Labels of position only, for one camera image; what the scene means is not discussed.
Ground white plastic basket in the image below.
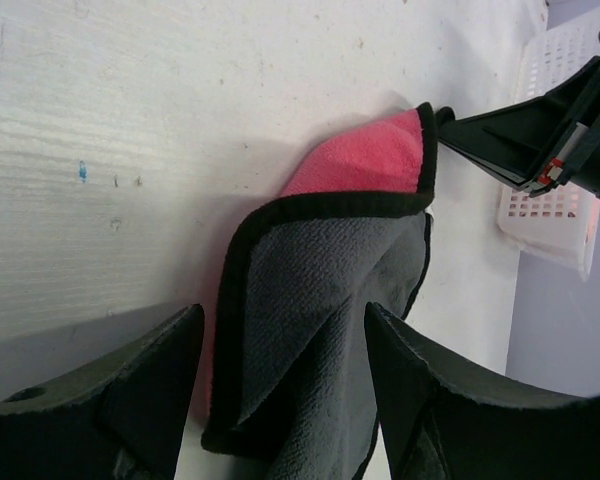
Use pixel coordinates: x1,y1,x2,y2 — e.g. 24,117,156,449
497,22,600,281

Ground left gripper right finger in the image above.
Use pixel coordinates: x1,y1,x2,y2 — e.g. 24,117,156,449
365,303,600,479

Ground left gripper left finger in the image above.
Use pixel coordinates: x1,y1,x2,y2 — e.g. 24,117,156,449
0,305,204,479

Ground black cloth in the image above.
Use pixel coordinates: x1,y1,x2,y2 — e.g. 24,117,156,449
202,103,438,479

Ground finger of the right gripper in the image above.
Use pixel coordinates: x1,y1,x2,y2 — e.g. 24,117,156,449
437,55,600,189

